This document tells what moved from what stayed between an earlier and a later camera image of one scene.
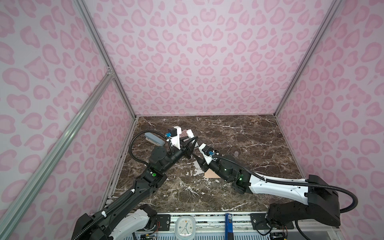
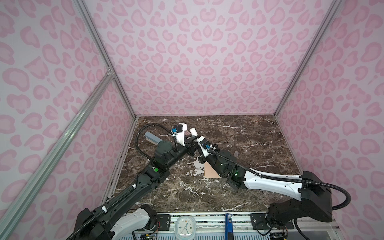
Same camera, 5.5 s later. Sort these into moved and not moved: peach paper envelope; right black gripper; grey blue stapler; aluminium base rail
Moved: right black gripper
Not moved: aluminium base rail; peach paper envelope; grey blue stapler
